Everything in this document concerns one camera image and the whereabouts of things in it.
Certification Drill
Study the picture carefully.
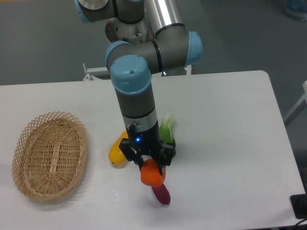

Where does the black device at table edge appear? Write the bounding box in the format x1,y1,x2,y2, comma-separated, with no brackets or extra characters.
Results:
290,194,307,219

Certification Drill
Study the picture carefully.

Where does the green bok choy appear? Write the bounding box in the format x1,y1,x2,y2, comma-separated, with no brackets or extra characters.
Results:
159,115,176,145

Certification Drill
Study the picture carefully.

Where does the orange fruit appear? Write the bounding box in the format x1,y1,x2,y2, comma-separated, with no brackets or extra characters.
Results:
141,159,166,187

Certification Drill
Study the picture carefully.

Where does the white frame at right edge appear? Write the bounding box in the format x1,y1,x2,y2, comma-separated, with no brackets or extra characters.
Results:
283,81,307,127

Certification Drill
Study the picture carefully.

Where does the yellow mango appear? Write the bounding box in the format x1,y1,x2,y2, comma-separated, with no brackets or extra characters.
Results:
108,131,128,168

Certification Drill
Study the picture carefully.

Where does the white metal bracket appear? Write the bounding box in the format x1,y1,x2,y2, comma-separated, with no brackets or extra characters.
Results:
83,63,110,81

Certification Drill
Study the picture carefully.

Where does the blue object top right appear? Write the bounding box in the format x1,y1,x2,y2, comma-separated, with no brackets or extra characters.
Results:
284,0,307,21

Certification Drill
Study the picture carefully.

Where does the woven wicker basket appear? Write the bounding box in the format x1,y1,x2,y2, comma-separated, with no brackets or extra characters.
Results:
12,111,88,201

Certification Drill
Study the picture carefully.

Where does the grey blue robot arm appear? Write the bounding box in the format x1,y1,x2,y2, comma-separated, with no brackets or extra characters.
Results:
75,0,203,174

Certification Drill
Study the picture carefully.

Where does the purple sweet potato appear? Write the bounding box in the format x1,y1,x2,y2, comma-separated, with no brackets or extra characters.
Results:
152,184,171,205

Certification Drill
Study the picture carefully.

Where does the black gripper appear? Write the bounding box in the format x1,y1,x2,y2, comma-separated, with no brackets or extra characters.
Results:
119,124,176,175

